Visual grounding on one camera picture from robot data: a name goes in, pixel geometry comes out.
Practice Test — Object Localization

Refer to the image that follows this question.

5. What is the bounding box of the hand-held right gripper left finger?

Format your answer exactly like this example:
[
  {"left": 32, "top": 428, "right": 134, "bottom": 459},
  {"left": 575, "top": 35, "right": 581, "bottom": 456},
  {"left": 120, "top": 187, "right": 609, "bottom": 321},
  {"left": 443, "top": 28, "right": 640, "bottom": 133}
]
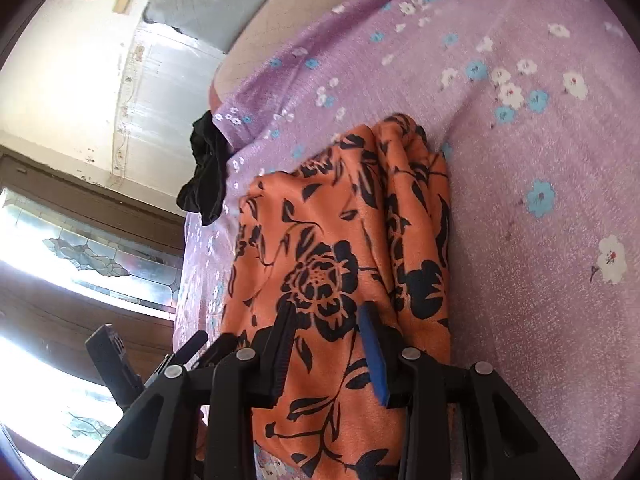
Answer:
[{"left": 72, "top": 304, "right": 297, "bottom": 480}]

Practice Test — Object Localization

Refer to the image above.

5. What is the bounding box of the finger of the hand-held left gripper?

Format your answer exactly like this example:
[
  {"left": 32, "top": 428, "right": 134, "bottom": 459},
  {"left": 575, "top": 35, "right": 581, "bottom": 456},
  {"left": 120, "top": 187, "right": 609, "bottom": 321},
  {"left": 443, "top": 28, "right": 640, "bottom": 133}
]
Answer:
[
  {"left": 144, "top": 330, "right": 239, "bottom": 387},
  {"left": 84, "top": 323, "right": 145, "bottom": 407}
]

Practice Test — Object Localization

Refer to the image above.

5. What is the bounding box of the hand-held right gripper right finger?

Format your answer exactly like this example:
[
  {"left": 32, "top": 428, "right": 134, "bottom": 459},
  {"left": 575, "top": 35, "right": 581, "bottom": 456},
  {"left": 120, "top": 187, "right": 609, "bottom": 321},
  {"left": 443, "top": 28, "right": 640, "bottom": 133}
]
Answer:
[{"left": 359, "top": 301, "right": 582, "bottom": 480}]

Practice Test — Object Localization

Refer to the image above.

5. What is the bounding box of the orange black floral garment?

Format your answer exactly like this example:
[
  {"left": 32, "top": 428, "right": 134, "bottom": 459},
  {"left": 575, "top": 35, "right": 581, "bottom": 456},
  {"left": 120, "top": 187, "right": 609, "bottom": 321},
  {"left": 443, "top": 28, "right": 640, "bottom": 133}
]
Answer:
[{"left": 195, "top": 113, "right": 453, "bottom": 480}]

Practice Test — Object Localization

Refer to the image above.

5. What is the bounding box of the stained glass window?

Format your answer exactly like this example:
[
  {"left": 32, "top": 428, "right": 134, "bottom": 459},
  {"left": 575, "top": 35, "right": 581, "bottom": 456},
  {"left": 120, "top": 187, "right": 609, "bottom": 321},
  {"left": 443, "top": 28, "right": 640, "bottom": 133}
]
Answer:
[{"left": 0, "top": 152, "right": 190, "bottom": 477}]

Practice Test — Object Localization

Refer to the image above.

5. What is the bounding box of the black cloth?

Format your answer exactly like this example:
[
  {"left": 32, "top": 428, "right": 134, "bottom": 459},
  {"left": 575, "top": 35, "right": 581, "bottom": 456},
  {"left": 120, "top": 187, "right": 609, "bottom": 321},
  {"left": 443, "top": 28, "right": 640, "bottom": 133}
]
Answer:
[{"left": 175, "top": 110, "right": 233, "bottom": 227}]

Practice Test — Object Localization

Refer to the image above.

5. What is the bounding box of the purple floral bed sheet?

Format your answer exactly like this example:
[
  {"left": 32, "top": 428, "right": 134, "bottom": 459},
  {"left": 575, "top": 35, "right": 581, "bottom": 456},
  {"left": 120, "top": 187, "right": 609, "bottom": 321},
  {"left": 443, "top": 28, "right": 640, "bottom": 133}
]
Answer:
[{"left": 172, "top": 0, "right": 640, "bottom": 480}]

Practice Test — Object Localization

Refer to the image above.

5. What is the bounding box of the beige mattress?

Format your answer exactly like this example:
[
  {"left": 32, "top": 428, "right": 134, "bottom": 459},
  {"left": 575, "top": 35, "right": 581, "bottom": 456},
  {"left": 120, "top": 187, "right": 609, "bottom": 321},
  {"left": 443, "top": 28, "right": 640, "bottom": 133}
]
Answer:
[{"left": 207, "top": 0, "right": 381, "bottom": 113}]

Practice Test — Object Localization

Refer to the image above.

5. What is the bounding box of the grey quilted pillow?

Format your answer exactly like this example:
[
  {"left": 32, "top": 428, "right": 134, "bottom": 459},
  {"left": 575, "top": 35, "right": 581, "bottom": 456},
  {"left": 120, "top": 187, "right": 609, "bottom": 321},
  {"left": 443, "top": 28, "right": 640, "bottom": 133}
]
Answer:
[{"left": 143, "top": 0, "right": 307, "bottom": 55}]

